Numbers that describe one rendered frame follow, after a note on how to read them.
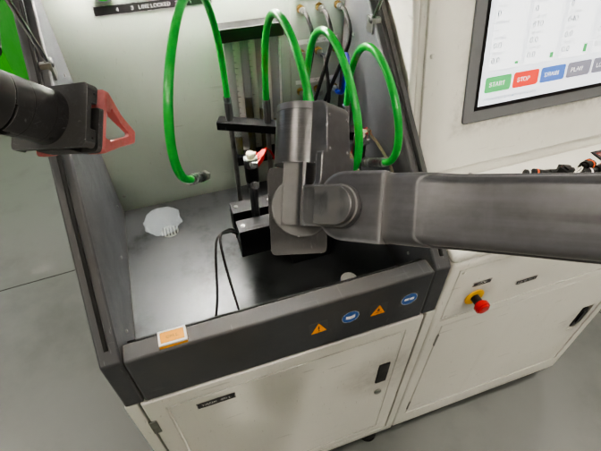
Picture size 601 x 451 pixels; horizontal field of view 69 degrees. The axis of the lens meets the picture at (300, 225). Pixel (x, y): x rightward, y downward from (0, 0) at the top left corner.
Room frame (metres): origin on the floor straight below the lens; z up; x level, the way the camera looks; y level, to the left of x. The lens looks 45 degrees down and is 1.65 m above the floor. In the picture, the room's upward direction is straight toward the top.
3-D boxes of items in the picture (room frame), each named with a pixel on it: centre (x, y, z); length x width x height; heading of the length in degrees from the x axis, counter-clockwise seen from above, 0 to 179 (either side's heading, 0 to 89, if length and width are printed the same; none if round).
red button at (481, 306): (0.59, -0.42, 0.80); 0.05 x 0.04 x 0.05; 109
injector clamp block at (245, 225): (0.75, -0.01, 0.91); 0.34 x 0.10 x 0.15; 109
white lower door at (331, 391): (0.47, 0.02, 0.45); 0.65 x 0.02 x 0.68; 109
